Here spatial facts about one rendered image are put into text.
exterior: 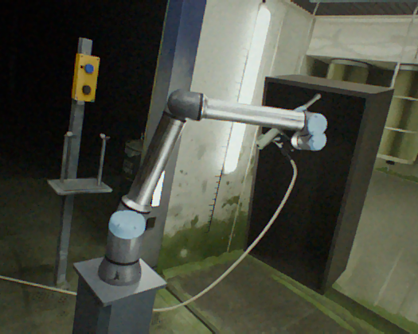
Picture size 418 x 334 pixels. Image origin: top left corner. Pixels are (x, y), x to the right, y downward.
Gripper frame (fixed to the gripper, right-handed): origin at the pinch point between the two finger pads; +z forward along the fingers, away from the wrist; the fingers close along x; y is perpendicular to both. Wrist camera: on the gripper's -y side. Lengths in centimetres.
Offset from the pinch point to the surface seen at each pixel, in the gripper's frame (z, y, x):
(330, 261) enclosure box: -18, 72, -23
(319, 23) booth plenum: 86, -18, 134
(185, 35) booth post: 43, -75, 8
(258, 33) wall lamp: 59, -46, 61
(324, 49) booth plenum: 80, 1, 121
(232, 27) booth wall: 56, -61, 45
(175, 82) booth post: 48, -56, -15
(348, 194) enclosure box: -30.3, 39.2, 1.6
